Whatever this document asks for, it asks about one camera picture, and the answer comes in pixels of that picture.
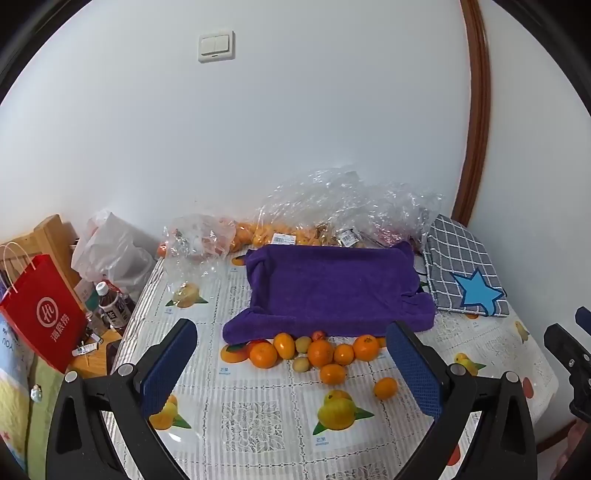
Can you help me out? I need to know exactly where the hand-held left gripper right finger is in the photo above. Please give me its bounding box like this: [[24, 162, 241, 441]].
[[385, 320, 539, 480]]

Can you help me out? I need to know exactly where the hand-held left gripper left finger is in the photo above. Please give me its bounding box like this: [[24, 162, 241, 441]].
[[46, 318, 199, 480]]

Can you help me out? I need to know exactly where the purple towel covered tray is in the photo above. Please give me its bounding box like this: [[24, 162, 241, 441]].
[[222, 242, 437, 347]]

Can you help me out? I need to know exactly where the wooden side table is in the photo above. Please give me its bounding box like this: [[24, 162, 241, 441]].
[[69, 323, 123, 379]]

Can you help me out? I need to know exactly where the grey checked cloth blue star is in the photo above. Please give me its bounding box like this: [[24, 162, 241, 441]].
[[422, 215, 511, 319]]

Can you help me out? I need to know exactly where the red paper bag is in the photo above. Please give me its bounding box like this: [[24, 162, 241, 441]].
[[0, 242, 90, 374]]

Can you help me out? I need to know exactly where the white plastic bag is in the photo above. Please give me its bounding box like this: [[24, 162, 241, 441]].
[[71, 210, 155, 296]]

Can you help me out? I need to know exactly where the brown longan bunch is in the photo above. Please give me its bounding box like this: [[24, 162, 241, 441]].
[[314, 224, 370, 248]]

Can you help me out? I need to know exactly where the colourful printed blanket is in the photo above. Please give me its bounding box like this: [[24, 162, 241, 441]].
[[0, 318, 70, 472]]

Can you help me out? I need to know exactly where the pile of bagged mandarins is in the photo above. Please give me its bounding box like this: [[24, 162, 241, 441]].
[[231, 222, 319, 252]]

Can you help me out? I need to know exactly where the wooden chair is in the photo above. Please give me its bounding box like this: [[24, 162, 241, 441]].
[[0, 213, 81, 296]]

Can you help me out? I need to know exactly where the large clear plastic bag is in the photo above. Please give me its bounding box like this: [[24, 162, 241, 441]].
[[256, 168, 368, 246]]

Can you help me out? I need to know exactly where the brown wooden door frame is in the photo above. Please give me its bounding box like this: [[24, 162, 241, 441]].
[[451, 0, 491, 227]]

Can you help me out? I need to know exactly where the white wall switch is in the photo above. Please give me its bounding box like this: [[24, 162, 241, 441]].
[[198, 31, 236, 63]]

